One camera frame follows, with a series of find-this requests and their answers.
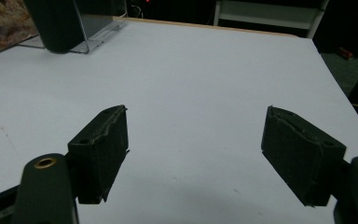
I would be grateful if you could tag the clear acrylic book rack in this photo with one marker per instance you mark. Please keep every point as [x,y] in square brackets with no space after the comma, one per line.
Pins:
[101,33]

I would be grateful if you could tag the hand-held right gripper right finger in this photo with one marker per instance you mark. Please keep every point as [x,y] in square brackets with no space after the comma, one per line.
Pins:
[304,155]

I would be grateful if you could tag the small red object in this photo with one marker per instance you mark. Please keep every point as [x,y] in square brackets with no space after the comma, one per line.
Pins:
[345,53]

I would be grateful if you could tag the white metal stand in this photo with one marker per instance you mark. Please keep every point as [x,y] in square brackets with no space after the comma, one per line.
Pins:
[267,12]

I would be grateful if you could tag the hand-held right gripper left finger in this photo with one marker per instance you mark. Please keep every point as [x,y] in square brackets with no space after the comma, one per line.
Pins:
[101,155]

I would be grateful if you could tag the black book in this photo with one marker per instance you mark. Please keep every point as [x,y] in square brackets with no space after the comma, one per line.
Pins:
[56,25]

